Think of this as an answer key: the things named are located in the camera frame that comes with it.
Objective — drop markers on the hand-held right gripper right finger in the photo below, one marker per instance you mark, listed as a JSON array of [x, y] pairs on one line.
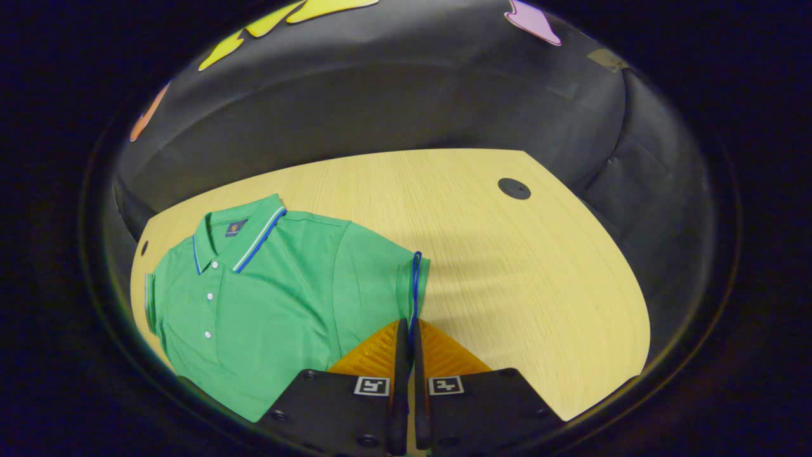
[[422, 412]]

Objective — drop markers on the green T-shirt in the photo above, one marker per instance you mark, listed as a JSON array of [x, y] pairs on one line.
[[273, 298]]

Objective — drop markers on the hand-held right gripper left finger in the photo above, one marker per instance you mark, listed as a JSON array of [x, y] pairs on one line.
[[399, 412]]

